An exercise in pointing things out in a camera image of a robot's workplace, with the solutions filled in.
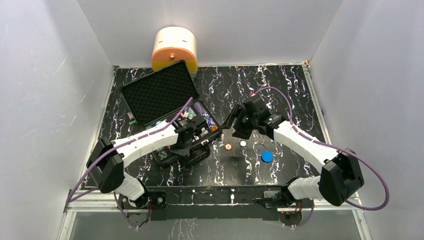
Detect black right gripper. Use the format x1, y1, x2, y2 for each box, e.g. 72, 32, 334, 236
219, 104, 258, 140

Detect red yellow poker chip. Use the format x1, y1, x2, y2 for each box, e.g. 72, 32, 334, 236
224, 142, 234, 151

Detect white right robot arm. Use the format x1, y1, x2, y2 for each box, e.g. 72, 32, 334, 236
221, 95, 365, 207

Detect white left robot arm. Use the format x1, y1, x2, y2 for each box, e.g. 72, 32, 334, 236
86, 117, 207, 208

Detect black poker set case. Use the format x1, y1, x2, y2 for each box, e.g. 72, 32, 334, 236
120, 60, 222, 168

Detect green chip stack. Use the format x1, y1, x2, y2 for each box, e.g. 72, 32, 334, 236
184, 107, 197, 120

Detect blue yellow poker chip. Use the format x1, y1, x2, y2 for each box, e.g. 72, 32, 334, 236
239, 140, 247, 148

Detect purple chip stack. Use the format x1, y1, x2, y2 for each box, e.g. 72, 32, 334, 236
194, 102, 210, 119

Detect dark blue chip stack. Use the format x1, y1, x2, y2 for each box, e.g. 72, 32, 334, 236
201, 113, 219, 132

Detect clear acrylic dealer button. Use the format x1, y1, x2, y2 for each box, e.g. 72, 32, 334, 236
252, 143, 267, 157

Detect blue round button chip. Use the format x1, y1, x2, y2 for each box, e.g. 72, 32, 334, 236
261, 151, 274, 163

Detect small red green object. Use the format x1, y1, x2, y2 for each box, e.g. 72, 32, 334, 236
127, 112, 137, 125

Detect white and orange cylinder box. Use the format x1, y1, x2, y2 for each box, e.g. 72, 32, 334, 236
151, 26, 198, 77

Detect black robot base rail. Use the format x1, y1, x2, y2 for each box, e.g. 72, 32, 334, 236
118, 185, 312, 225

